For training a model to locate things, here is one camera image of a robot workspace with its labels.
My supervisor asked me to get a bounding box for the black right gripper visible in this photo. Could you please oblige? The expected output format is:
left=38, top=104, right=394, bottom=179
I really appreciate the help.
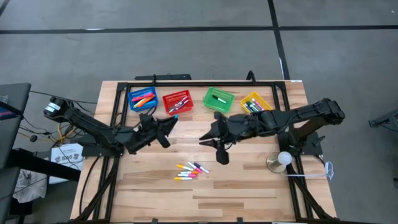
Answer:
left=198, top=113, right=254, bottom=166

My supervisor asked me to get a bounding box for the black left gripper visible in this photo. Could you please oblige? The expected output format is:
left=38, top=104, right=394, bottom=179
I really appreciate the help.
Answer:
left=126, top=116, right=180, bottom=155

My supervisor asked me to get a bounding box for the thin red Expo marker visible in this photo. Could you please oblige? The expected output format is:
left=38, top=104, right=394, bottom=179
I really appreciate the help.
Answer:
left=172, top=98, right=189, bottom=110

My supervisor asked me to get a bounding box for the thin blue Expo marker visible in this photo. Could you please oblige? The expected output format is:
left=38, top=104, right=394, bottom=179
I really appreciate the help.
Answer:
left=170, top=96, right=190, bottom=110

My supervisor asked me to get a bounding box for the orange highlighter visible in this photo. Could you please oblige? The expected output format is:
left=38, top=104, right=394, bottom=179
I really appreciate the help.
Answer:
left=138, top=95, right=156, bottom=108

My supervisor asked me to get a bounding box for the pink highlighter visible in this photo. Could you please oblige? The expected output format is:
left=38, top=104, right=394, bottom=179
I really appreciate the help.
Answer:
left=134, top=94, right=155, bottom=103
left=131, top=92, right=154, bottom=101

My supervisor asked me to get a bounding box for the thin green Expo marker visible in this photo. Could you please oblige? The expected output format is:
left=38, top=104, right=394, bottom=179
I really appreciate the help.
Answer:
left=211, top=94, right=228, bottom=105

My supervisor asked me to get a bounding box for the pink label Expo marker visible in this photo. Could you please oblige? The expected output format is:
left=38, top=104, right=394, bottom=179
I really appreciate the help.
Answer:
left=251, top=98, right=266, bottom=111

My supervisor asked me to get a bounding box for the blue plastic basket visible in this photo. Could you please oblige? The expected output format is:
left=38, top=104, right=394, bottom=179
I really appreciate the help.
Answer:
left=127, top=86, right=159, bottom=112

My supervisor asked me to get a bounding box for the red plastic basket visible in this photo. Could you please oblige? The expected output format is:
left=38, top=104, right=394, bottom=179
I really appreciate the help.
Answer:
left=162, top=90, right=194, bottom=116

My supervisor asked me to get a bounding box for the green plastic basket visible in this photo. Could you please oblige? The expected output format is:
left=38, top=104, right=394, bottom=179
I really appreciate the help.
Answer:
left=202, top=86, right=236, bottom=114

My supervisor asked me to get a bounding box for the mini marker purple cap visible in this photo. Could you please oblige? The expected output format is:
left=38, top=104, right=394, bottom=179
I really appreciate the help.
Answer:
left=193, top=162, right=210, bottom=174

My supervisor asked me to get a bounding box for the black flat bar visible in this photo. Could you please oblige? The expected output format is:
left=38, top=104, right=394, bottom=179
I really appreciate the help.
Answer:
left=134, top=73, right=192, bottom=82

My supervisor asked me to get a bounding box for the yellow plastic basket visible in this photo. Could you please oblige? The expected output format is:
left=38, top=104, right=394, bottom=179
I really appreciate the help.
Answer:
left=239, top=91, right=274, bottom=114

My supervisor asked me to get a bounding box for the white bulb brass base lamp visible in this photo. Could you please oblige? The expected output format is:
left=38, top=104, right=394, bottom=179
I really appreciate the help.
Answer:
left=266, top=151, right=294, bottom=174

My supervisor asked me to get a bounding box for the white printed paper sheet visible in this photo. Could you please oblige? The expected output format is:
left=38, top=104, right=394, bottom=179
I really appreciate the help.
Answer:
left=49, top=142, right=85, bottom=185

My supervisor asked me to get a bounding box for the black beam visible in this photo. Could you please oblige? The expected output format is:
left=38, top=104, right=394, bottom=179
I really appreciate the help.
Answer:
left=6, top=148, right=82, bottom=182

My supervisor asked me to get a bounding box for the white crumpled cloth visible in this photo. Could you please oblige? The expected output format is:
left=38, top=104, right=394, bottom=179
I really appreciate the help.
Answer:
left=12, top=169, right=48, bottom=203

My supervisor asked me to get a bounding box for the blue flat panel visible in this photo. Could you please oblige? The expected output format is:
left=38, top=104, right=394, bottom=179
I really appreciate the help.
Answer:
left=0, top=104, right=23, bottom=121

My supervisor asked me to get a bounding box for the black equipment stand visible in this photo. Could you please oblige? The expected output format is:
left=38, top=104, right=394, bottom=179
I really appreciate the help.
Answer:
left=368, top=109, right=398, bottom=128

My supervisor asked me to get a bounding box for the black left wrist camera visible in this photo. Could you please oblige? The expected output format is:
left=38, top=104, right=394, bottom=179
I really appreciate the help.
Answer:
left=139, top=112, right=158, bottom=129

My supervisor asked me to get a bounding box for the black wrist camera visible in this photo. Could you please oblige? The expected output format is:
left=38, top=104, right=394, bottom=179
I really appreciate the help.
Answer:
left=213, top=111, right=229, bottom=126
left=139, top=112, right=158, bottom=129

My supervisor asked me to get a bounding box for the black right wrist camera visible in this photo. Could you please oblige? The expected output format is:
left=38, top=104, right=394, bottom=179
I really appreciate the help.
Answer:
left=213, top=111, right=229, bottom=126

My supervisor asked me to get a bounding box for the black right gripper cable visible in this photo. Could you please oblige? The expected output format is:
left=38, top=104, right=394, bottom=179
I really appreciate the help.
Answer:
left=223, top=140, right=239, bottom=154

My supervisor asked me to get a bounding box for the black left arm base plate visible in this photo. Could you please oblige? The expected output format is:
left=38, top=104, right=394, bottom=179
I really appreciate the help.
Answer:
left=81, top=141, right=125, bottom=157

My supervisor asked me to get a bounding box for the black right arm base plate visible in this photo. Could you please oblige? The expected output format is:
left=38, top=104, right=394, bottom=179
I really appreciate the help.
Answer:
left=277, top=130, right=323, bottom=156

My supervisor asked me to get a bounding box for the black table cable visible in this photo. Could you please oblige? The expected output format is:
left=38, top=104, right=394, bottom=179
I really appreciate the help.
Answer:
left=79, top=155, right=100, bottom=215

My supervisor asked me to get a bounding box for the yellow floor cable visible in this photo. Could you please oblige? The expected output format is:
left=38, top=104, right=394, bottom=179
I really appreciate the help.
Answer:
left=57, top=124, right=77, bottom=146

